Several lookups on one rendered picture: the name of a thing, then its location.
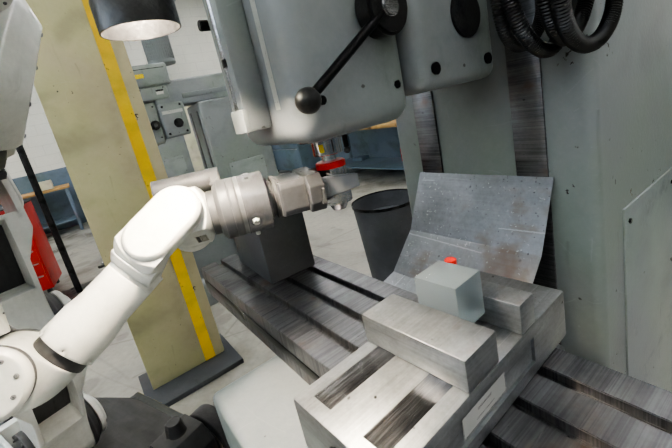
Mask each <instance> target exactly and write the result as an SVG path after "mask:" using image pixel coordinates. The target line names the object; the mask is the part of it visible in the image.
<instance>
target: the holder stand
mask: <svg viewBox="0 0 672 448"><path fill-rule="evenodd" d="M234 240H235V243H236V247H237V250H238V254H239V257H240V260H241V262H242V263H243V264H245V265H246V266H248V267H249V268H250V269H252V270H253V271H255V272H256V273H257V274H259V275H260V276H261V277H263V278H264V279H266V280H267V281H268V282H270V283H271V284H274V283H276V282H278V281H281V280H283V279H285V278H287V277H289V276H291V275H293V274H296V273H298V272H300V271H302V270H304V269H306V268H308V267H310V266H313V265H314V264H315V262H314V258H313V254H312V250H311V246H310V242H309V237H308V233H307V229H306V225H305V221H304V217H303V213H302V212H301V213H297V214H293V215H290V216H287V217H284V216H283V217H278V216H277V214H276V217H275V218H274V227H272V228H268V229H265V230H261V234H260V235H257V234H256V232H254V233H250V234H247V235H243V236H239V237H236V238H234Z"/></svg>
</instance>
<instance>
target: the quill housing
mask: <svg viewBox="0 0 672 448"><path fill-rule="evenodd" d="M242 4H243V8H244V12H245V16H246V20H247V24H248V28H249V32H250V36H251V40H252V44H253V48H254V52H255V57H256V61H257V65H258V69H259V73H260V77H261V81H262V85H263V89H264V93H265V97H266V101H267V105H268V109H269V113H270V117H271V121H272V126H271V127H270V128H266V129H262V130H257V131H253V132H249V133H247V135H248V137H249V138H250V140H251V141H252V142H254V143H255V144H258V145H262V146H269V145H284V144H300V143H314V142H319V141H323V140H326V139H330V138H333V137H337V136H340V135H344V134H347V133H351V132H354V131H358V130H361V129H365V128H368V127H372V126H375V125H379V124H382V123H386V122H389V121H392V120H395V119H397V118H398V117H399V116H400V115H401V114H402V113H403V111H404V109H405V106H406V97H405V91H404V85H403V79H402V73H401V66H400V60H399V54H398V48H397V41H396V35H393V36H390V37H387V38H385V39H382V40H377V39H373V38H371V37H370V36H368V37H367V39H366V40H365V41H364V42H363V44H362V45H361V46H360V47H359V48H358V50H357V51H356V52H355V53H354V54H353V56H352V57H351V58H350V59H349V60H348V62H347V63H346V64H345V65H344V67H343V68H342V69H341V70H340V71H339V73H338V74H337V75H336V76H335V77H334V79H333V80H332V81H331V82H330V83H329V85H328V86H327V87H326V88H325V90H324V91H323V92H322V93H321V94H320V95H321V99H322V103H321V106H320V108H319V110H318V111H317V112H315V113H314V114H310V115H307V114H303V113H301V112H300V111H299V110H298V109H297V108H296V106H295V101H294V100H295V95H296V93H297V92H298V91H299V90H300V89H301V88H303V87H313V86H314V84H315V83H316V82H317V81H318V80H319V79H320V77H321V76H322V75H323V74H324V73H325V71H326V70H327V69H328V68H329V67H330V66H331V64H332V63H333V62H334V61H335V60H336V58H337V57H338V56H339V55H340V54H341V52H342V51H343V50H344V49H345V48H346V47H347V45H348V44H349V43H350V42H351V41H352V39H353V38H354V37H355V36H356V35H357V33H358V32H359V31H360V30H361V29H362V28H361V26H360V25H359V22H358V20H357V17H356V13H355V0H242Z"/></svg>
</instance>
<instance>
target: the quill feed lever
mask: <svg viewBox="0 0 672 448"><path fill-rule="evenodd" d="M355 13H356V17H357V20H358V22H359V25H360V26H361V28H362V29H361V30H360V31H359V32H358V33H357V35H356V36H355V37H354V38H353V39H352V41H351V42H350V43H349V44H348V45H347V47H346V48H345V49H344V50H343V51H342V52H341V54H340V55H339V56H338V57H337V58H336V60H335V61H334V62H333V63H332V64H331V66H330V67H329V68H328V69H327V70H326V71H325V73H324V74H323V75H322V76H321V77H320V79H319V80H318V81H317V82H316V83H315V84H314V86H313V87H303V88H301V89H300V90H299V91H298V92H297V93H296V95H295V100H294V101H295V106H296V108H297V109H298V110H299V111H300V112H301V113H303V114H307V115H310V114H314V113H315V112H317V111H318V110H319V108H320V106H321V103H322V99H321V95H320V94H321V93H322V92H323V91H324V90H325V88H326V87H327V86H328V85H329V83H330V82H331V81H332V80H333V79H334V77H335V76H336V75H337V74H338V73H339V71H340V70H341V69H342V68H343V67H344V65H345V64H346V63H347V62H348V60H349V59H350V58H351V57H352V56H353V54H354V53H355V52H356V51H357V50H358V48H359V47H360V46H361V45H362V44H363V42H364V41H365V40H366V39H367V37H368V36H370V37H371V38H373V39H377V40H382V39H385V38H387V37H390V36H393V35H395V34H397V33H399V32H400V31H401V30H402V29H403V27H404V25H405V23H406V19H407V1H406V0H355Z"/></svg>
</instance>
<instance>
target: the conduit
mask: <svg viewBox="0 0 672 448"><path fill-rule="evenodd" d="M490 1H491V3H490V4H491V7H492V9H491V10H492V14H493V17H494V18H493V20H494V23H495V27H496V31H497V34H498V36H499V38H500V40H501V42H502V43H503V44H504V46H505V47H506V48H507V49H508V50H510V51H512V52H515V53H521V52H525V51H528V52H529V53H531V54H532V55H534V56H536V57H538V58H549V57H552V56H554V55H556V54H557V53H558V52H559V51H560V50H561V49H562V47H564V46H567V47H568V48H569V49H570V50H572V51H574V52H577V53H581V54H582V53H583V54H586V53H590V52H593V51H596V50H598V49H599V48H601V47H602V46H603V45H604V44H605V43H606V42H607V41H608V40H609V38H610V37H611V36H612V34H613V33H614V31H615V29H616V27H617V25H618V23H619V20H620V19H619V18H620V16H621V12H622V9H623V8H622V6H623V3H624V2H623V0H606V1H605V7H604V8H605V9H604V12H603V16H602V19H601V21H600V23H599V25H598V27H597V29H596V30H595V32H594V33H593V34H591V35H590V36H586V35H584V34H583V31H584V29H585V27H586V25H587V23H588V21H589V18H590V15H591V11H592V8H593V4H594V1H595V0H577V2H578V3H577V5H576V8H575V12H573V9H572V0H536V3H537V6H536V7H537V8H536V11H535V12H536V13H535V16H534V18H533V19H534V20H533V22H532V24H531V25H529V22H528V20H527V18H525V17H526V15H524V14H525V13H524V12H523V11H524V10H522V8H523V7H521V5H522V4H520V1H519V0H490ZM573 13H574V14H573ZM544 30H545V32H546V34H547V36H548V38H549V41H548V42H545V41H543V40H542V39H541V38H540V37H541V36H542V34H543V32H544Z"/></svg>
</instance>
